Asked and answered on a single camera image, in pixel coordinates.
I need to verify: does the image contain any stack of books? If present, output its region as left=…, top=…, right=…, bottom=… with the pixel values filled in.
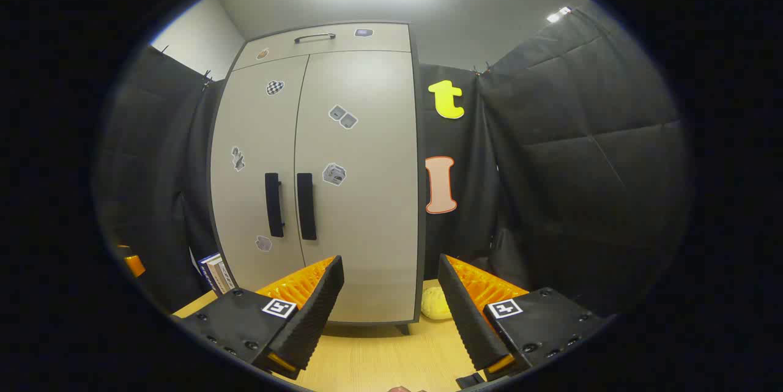
left=197, top=253, right=236, bottom=296

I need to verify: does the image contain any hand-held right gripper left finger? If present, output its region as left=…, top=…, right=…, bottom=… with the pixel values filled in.
left=174, top=256, right=345, bottom=380

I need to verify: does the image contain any yellow ball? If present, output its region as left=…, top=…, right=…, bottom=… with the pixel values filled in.
left=420, top=286, right=453, bottom=321

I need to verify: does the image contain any grey cabinet door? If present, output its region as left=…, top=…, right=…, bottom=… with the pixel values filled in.
left=294, top=50, right=420, bottom=324
left=210, top=54, right=310, bottom=292

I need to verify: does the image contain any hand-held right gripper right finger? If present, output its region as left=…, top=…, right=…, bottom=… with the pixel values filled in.
left=437, top=254, right=612, bottom=380

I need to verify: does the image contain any grey double-door shoe cabinet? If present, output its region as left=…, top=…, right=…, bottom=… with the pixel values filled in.
left=208, top=20, right=427, bottom=336

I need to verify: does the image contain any black door handle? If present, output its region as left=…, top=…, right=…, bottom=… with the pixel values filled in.
left=264, top=172, right=286, bottom=239
left=297, top=172, right=317, bottom=241

